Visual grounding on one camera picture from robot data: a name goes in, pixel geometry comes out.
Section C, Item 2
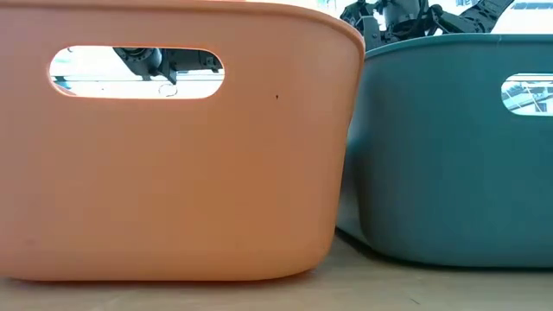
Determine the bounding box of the teal plastic bin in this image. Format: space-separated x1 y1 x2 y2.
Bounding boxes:
335 33 553 269

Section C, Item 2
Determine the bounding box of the orange plastic bin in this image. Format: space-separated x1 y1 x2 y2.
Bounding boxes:
0 0 366 282

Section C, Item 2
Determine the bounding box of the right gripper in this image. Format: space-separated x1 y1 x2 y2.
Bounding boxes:
339 0 442 51

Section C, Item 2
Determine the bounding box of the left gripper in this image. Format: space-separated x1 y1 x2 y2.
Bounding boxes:
162 48 219 86

